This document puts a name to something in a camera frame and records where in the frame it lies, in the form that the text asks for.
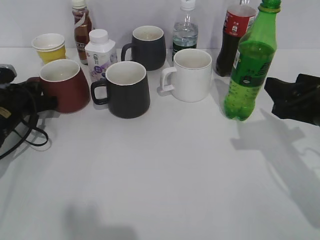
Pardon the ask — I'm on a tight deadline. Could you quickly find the white ceramic mug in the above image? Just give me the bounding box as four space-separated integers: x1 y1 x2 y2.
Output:
157 48 212 103

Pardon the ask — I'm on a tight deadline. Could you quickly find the white milk carton bottle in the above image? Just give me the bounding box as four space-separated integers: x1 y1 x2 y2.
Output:
84 29 118 82

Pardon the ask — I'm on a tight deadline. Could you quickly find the clear water bottle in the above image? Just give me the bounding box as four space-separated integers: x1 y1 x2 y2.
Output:
172 0 199 60

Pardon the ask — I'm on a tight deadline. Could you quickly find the dark cola bottle red label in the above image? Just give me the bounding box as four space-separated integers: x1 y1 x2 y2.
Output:
215 0 257 77

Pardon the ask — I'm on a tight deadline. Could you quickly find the green soda bottle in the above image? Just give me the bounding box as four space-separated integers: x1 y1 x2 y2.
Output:
224 0 281 121

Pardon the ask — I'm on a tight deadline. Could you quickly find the dark grey mug rear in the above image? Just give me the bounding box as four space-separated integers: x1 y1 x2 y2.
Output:
121 25 167 71

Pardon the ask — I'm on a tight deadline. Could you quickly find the brown coffee drink bottle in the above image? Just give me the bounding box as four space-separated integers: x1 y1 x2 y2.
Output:
71 0 93 65

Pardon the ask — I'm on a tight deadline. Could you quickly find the black mug front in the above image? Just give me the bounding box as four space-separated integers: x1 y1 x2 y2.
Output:
90 61 151 119

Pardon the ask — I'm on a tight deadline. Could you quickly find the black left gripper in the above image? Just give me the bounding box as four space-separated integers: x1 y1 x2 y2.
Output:
0 63 58 148

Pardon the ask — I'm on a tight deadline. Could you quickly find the yellow paper cup stack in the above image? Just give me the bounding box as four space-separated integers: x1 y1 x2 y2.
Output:
31 33 66 64

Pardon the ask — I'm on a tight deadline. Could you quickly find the red-brown ceramic mug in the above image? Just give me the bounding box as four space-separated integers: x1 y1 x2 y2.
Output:
27 59 90 114

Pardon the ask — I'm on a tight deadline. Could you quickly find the black cable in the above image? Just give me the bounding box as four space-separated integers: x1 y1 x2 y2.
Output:
0 87 49 160

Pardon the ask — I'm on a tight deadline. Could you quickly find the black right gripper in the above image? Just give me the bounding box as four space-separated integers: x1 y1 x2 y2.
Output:
264 73 320 126

